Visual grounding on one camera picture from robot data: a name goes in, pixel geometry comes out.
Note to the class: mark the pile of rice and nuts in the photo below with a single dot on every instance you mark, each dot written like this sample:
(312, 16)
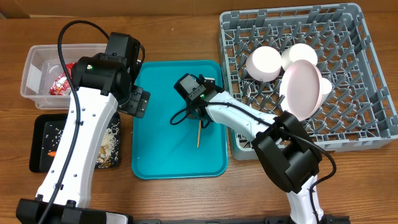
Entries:
(108, 155)

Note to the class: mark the wooden chopstick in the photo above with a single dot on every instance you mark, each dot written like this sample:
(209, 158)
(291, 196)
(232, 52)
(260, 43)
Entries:
(199, 134)

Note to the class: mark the red snack wrapper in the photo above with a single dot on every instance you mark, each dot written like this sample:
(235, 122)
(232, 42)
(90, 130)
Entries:
(60, 86)

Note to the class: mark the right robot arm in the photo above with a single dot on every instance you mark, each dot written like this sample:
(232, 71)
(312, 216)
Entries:
(286, 152)

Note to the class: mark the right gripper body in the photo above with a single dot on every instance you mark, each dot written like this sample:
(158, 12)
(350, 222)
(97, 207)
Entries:
(195, 114)

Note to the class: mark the white plastic cup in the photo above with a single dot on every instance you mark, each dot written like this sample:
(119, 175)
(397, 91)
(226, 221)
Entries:
(327, 88)

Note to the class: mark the clear plastic bin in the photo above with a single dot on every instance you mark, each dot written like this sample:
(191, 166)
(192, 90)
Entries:
(42, 67)

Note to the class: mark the large white plate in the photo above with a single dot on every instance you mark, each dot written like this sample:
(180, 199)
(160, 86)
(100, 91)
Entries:
(301, 88)

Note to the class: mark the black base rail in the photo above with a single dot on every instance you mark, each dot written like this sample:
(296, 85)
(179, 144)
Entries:
(327, 219)

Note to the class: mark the teal plastic tray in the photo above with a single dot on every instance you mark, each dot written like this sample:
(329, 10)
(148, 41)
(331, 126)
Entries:
(163, 151)

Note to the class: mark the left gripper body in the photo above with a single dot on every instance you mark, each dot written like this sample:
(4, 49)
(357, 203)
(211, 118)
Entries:
(137, 104)

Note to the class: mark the small bowl with nuts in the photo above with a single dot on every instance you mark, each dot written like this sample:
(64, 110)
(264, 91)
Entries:
(264, 64)

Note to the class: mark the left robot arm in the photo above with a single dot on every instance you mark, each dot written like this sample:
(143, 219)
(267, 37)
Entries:
(101, 85)

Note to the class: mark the grey dish rack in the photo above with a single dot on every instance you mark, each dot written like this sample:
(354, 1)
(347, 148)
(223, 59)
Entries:
(359, 113)

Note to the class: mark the orange carrot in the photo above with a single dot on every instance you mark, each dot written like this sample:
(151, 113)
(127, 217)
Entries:
(52, 153)

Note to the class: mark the black plastic tray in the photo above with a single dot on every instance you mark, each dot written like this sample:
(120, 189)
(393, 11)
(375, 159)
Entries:
(38, 136)

